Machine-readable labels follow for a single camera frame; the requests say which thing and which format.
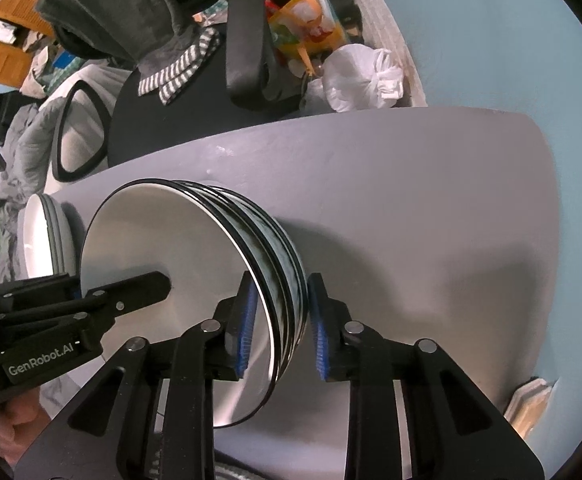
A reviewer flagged grey puffy duvet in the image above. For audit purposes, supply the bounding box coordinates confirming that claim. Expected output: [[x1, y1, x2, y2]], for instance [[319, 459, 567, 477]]
[[0, 98, 66, 284]]

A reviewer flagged white plate stack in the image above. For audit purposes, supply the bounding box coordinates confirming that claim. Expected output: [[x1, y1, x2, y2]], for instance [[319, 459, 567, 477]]
[[18, 193, 77, 278]]

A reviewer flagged person's left hand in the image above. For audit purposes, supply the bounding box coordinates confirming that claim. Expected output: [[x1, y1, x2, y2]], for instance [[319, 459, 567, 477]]
[[0, 388, 50, 466]]

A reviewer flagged white bowl stack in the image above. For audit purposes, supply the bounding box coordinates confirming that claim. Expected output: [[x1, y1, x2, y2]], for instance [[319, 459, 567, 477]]
[[79, 179, 307, 428]]

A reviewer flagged dark grey striped towel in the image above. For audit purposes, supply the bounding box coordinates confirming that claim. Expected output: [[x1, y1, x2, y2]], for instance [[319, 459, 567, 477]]
[[36, 0, 221, 105]]

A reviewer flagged white plastic bag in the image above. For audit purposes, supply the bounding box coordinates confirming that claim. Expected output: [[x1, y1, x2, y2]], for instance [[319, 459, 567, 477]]
[[300, 44, 405, 115]]

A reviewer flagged wooden wardrobe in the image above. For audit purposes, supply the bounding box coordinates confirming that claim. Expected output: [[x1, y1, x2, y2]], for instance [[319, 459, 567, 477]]
[[0, 0, 54, 88]]

